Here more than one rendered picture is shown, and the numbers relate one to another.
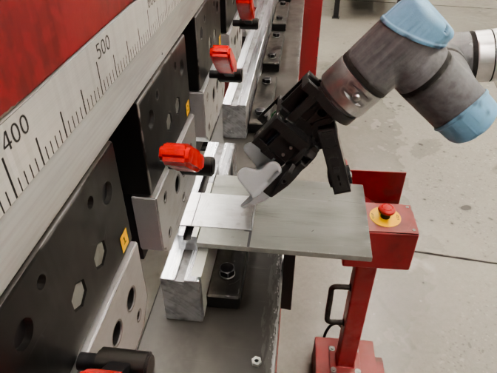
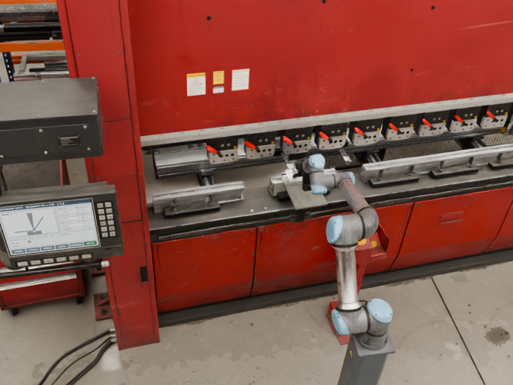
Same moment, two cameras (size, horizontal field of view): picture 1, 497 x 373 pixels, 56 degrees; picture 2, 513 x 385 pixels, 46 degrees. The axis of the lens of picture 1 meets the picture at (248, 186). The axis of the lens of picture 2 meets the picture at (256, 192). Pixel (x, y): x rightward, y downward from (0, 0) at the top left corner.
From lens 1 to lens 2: 2.81 m
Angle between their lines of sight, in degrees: 50
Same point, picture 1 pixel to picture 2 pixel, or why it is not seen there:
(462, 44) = (340, 178)
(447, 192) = not seen: outside the picture
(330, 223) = (304, 198)
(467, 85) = (314, 179)
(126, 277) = (232, 151)
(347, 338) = not seen: hidden behind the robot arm
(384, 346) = not seen: hidden behind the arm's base
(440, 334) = (404, 365)
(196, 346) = (263, 197)
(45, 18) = (230, 121)
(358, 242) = (299, 205)
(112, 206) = (233, 141)
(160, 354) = (258, 192)
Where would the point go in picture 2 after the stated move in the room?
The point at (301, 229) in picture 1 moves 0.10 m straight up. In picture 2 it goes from (298, 194) to (299, 179)
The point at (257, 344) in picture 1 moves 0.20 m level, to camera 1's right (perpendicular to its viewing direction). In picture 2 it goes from (270, 208) to (285, 231)
